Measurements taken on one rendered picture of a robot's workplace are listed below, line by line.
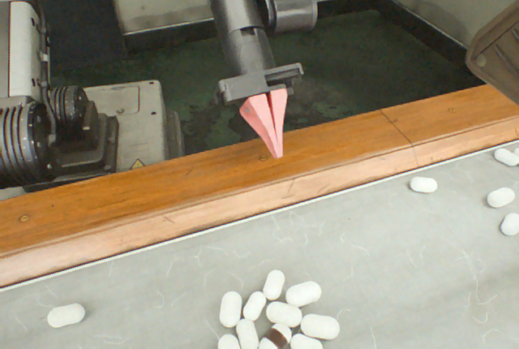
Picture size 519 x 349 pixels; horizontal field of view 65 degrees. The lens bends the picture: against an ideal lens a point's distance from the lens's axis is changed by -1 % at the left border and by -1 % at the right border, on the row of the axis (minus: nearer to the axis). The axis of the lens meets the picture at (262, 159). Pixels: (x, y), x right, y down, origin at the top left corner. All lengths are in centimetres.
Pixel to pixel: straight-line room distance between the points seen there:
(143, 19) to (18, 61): 171
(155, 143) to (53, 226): 56
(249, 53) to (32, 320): 37
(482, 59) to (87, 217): 44
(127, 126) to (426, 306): 86
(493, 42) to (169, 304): 38
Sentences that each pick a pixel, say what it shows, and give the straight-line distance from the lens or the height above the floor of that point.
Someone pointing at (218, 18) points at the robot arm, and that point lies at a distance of 52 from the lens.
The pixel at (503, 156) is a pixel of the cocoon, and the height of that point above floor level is 75.
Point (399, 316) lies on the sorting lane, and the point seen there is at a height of 74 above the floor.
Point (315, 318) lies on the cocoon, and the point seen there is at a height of 76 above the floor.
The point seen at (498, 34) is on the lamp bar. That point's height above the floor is 106.
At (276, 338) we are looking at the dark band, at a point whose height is 76.
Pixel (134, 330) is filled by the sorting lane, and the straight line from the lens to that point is 46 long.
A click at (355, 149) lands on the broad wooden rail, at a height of 76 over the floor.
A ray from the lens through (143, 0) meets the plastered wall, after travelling 238.
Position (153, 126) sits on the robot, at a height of 47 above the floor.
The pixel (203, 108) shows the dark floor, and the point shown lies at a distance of 195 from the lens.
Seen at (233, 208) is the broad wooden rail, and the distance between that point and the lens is 51.
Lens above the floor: 115
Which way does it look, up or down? 44 degrees down
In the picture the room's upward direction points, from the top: straight up
